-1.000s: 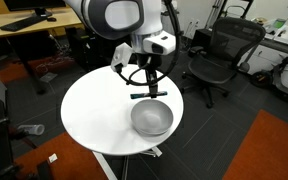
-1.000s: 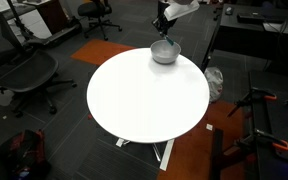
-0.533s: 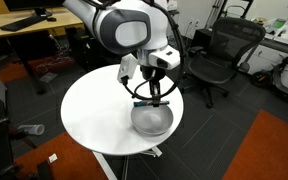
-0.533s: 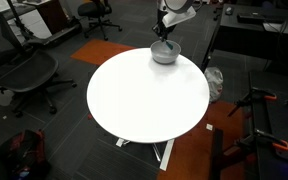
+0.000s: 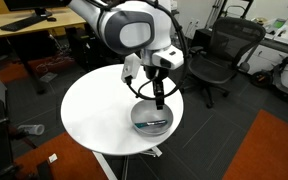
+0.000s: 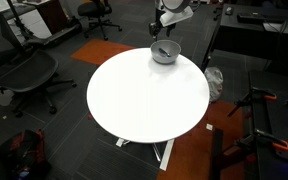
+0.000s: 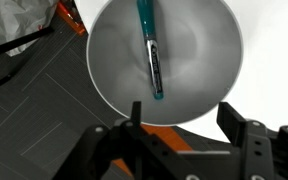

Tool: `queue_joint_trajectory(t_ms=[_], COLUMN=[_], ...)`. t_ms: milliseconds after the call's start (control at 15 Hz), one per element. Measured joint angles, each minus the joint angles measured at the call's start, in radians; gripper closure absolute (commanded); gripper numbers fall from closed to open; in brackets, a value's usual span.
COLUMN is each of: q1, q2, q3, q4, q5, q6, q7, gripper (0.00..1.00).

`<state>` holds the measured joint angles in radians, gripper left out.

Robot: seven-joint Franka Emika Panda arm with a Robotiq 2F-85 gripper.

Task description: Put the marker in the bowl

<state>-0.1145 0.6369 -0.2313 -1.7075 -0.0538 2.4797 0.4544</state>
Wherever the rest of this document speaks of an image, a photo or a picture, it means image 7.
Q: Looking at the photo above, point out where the white plastic bag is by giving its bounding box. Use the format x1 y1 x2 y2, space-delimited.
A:
0 0 58 58

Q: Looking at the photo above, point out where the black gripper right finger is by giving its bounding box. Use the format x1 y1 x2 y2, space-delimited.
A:
215 101 249 148

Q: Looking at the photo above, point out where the white round bowl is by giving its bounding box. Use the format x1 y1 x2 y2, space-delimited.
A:
86 0 244 127

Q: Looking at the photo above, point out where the teal marker pen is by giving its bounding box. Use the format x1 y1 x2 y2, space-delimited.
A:
136 0 165 101

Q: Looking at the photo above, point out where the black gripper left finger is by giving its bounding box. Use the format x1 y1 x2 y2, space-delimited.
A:
130 100 143 132

